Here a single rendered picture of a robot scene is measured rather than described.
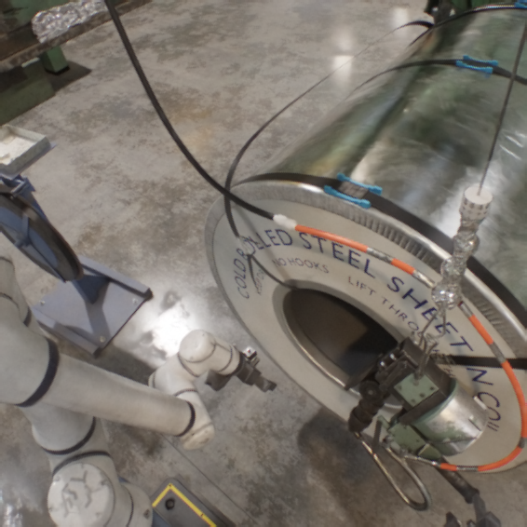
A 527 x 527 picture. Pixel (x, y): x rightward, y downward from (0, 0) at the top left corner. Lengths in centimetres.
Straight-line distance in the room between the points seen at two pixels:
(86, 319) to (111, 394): 183
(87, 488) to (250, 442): 105
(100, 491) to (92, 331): 155
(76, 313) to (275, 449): 139
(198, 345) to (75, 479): 43
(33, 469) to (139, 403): 154
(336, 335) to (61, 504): 102
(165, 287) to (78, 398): 186
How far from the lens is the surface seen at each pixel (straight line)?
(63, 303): 284
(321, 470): 204
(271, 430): 210
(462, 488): 122
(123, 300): 267
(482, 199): 60
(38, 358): 75
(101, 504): 117
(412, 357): 103
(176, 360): 117
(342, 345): 165
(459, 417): 106
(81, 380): 82
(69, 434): 119
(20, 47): 99
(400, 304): 104
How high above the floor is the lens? 197
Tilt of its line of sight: 47 degrees down
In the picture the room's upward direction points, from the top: 10 degrees counter-clockwise
